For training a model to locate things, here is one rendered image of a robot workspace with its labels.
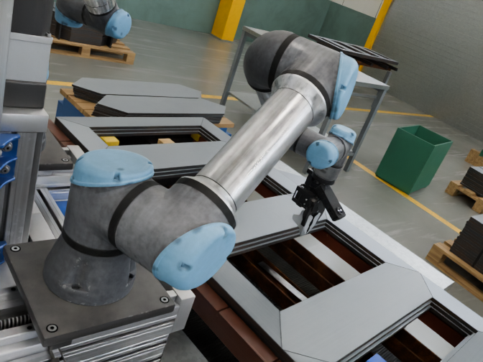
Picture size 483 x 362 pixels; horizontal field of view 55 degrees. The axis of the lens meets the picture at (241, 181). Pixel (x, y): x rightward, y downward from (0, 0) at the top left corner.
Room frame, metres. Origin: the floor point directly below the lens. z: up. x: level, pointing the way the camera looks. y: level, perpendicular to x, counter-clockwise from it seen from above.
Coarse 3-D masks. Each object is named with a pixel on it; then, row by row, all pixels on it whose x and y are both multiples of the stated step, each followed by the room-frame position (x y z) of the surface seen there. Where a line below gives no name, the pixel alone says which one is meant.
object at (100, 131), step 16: (64, 128) 1.54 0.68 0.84; (96, 128) 1.63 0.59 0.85; (112, 128) 1.68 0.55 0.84; (128, 128) 1.74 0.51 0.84; (144, 128) 1.80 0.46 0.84; (160, 128) 1.87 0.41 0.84; (176, 128) 1.93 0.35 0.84; (192, 128) 2.00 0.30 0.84; (80, 144) 1.46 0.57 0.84; (160, 176) 1.47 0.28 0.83; (176, 176) 1.53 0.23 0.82; (288, 192) 1.68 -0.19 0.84; (320, 224) 1.52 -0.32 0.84; (256, 240) 1.26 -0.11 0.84; (272, 240) 1.31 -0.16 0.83; (352, 240) 1.48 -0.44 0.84; (368, 256) 1.42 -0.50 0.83; (432, 304) 1.27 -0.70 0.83; (400, 320) 1.11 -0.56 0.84; (448, 320) 1.22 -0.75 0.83; (384, 336) 1.03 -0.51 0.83; (464, 336) 1.18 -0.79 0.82; (352, 352) 0.91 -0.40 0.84; (368, 352) 0.96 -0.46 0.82
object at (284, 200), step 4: (276, 196) 1.59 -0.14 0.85; (280, 196) 1.60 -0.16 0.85; (284, 196) 1.61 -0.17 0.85; (280, 200) 1.57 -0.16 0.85; (284, 200) 1.58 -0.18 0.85; (288, 200) 1.59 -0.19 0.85; (292, 200) 1.60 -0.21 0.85; (284, 204) 1.55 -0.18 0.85; (288, 204) 1.56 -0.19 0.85; (292, 204) 1.57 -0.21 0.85; (288, 208) 1.53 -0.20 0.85; (292, 208) 1.54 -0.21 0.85; (296, 208) 1.55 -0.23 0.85; (300, 208) 1.56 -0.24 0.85; (292, 212) 1.51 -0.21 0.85; (296, 212) 1.52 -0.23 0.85; (300, 212) 1.53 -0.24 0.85
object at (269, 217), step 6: (246, 204) 1.44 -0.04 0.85; (252, 204) 1.46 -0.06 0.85; (258, 204) 1.48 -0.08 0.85; (252, 210) 1.41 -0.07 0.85; (258, 210) 1.43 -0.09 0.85; (264, 210) 1.45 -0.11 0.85; (270, 210) 1.46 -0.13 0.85; (264, 216) 1.41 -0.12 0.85; (270, 216) 1.42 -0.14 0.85; (276, 216) 1.43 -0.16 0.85; (270, 222) 1.38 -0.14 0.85; (276, 222) 1.40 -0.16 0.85; (282, 222) 1.41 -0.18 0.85; (276, 228) 1.35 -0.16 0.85; (282, 228) 1.37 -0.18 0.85; (288, 228) 1.38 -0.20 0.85
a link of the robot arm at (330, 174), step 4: (328, 168) 1.26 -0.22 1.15; (332, 168) 1.26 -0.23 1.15; (316, 172) 1.27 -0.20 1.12; (320, 172) 1.26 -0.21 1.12; (324, 172) 1.26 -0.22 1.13; (328, 172) 1.26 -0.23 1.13; (332, 172) 1.26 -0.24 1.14; (336, 172) 1.26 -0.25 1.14; (320, 176) 1.26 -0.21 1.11; (324, 176) 1.26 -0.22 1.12; (328, 176) 1.26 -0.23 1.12; (332, 176) 1.26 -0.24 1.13; (336, 176) 1.27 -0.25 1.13; (328, 180) 1.26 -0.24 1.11; (332, 180) 1.27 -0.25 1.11
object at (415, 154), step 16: (400, 128) 4.79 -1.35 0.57; (416, 128) 5.19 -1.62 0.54; (400, 144) 4.69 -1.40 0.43; (416, 144) 4.61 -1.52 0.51; (432, 144) 4.54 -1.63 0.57; (448, 144) 4.93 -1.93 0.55; (384, 160) 4.74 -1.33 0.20; (400, 160) 4.65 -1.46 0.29; (416, 160) 4.57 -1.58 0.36; (432, 160) 4.68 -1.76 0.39; (384, 176) 4.69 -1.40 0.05; (400, 176) 4.61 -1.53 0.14; (416, 176) 4.53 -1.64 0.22; (432, 176) 4.97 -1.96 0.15
